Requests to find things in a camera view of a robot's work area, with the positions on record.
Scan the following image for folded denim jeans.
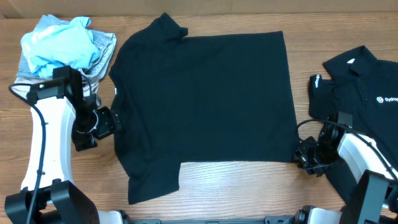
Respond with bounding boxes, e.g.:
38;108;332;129
16;14;116;84

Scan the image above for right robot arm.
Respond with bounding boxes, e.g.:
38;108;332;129
287;112;397;223

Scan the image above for light blue crumpled shirt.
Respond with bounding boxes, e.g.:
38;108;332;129
19;14;100;78

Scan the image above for black t-shirt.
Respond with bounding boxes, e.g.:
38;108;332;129
109;14;298;204

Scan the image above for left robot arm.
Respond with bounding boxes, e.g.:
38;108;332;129
4;66;130;224

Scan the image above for black polo shirt with logo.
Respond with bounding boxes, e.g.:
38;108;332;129
308;45;398;206

